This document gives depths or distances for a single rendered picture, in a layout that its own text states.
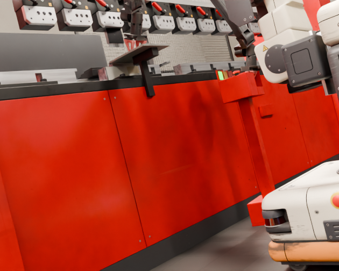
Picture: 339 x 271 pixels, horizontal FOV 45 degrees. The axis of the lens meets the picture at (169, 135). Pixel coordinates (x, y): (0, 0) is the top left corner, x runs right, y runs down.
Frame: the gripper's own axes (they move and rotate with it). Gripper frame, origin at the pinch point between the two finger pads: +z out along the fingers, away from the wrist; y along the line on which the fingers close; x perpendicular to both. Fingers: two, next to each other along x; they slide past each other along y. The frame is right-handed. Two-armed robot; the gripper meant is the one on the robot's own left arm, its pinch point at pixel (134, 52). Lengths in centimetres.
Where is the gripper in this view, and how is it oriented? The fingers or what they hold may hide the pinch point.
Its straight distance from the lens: 213.6
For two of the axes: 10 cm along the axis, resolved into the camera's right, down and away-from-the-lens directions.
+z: -1.0, 9.5, 3.1
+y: -6.9, 1.6, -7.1
